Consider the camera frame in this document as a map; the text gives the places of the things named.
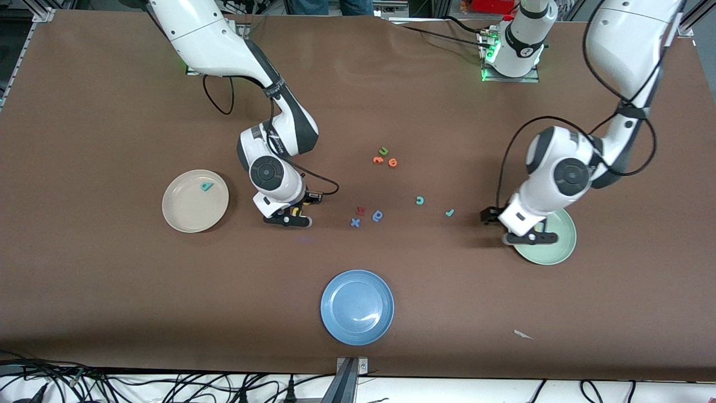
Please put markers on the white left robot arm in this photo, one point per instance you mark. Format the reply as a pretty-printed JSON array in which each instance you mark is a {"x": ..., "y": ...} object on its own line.
[{"x": 626, "y": 45}]

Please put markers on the green round plate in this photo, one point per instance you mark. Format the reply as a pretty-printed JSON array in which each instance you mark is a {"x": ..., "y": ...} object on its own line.
[{"x": 554, "y": 252}]

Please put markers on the blue round plate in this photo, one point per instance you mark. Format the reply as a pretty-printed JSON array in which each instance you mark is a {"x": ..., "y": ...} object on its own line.
[{"x": 357, "y": 308}]

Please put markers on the red box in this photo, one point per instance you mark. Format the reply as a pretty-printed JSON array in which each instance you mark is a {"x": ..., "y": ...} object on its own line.
[{"x": 492, "y": 5}]

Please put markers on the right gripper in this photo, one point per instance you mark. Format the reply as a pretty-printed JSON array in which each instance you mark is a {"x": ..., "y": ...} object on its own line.
[{"x": 307, "y": 202}]

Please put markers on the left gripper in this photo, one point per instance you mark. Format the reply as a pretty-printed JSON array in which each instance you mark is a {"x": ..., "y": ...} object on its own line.
[{"x": 490, "y": 215}]

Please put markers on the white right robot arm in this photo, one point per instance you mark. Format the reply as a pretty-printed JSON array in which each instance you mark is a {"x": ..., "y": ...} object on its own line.
[{"x": 196, "y": 33}]

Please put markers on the white paper scrap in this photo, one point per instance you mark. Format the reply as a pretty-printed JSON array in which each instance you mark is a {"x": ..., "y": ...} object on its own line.
[{"x": 522, "y": 334}]

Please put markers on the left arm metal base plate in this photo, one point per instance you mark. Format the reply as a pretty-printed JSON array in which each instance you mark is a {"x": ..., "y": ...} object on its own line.
[{"x": 489, "y": 77}]

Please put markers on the grey metal support beam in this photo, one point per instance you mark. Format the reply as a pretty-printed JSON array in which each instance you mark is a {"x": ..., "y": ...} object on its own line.
[{"x": 349, "y": 386}]

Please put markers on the beige round plate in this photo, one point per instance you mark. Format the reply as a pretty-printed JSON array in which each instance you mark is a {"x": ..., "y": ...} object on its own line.
[{"x": 190, "y": 215}]

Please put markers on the black power plug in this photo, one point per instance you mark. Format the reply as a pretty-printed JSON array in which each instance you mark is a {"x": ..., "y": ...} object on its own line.
[{"x": 290, "y": 392}]

